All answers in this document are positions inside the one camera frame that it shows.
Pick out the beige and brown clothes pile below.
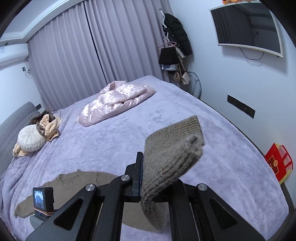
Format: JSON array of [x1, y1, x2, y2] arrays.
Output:
[[13, 110, 62, 158]]

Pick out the lavender plush bed blanket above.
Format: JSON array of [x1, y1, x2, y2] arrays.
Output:
[[1, 76, 289, 240]]

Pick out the red gift bag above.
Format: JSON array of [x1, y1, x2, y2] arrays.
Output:
[[264, 143, 293, 185]]

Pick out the white round pleated cushion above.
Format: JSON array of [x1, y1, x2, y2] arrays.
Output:
[[17, 125, 46, 152]]

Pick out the pink satin puffer jacket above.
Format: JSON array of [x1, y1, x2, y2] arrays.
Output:
[[78, 81, 156, 127]]

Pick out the grey quilted headboard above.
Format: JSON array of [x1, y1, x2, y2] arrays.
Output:
[[0, 102, 40, 176]]

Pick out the brown patterned handbag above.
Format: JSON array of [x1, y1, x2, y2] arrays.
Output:
[[174, 71, 182, 83]]

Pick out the grey pleated curtains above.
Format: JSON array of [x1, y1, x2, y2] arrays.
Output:
[[28, 1, 171, 110]]

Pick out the white air conditioner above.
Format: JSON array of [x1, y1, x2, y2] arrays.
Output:
[[0, 43, 29, 67]]

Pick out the black coat on rack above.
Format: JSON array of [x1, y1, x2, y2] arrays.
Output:
[[163, 13, 192, 56]]

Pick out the black action camera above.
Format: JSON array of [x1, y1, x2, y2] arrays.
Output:
[[33, 187, 55, 218]]

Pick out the black wall socket panel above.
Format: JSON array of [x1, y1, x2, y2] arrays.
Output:
[[227, 95, 255, 118]]

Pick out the wall mounted television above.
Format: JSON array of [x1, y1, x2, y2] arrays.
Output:
[[210, 1, 283, 57]]

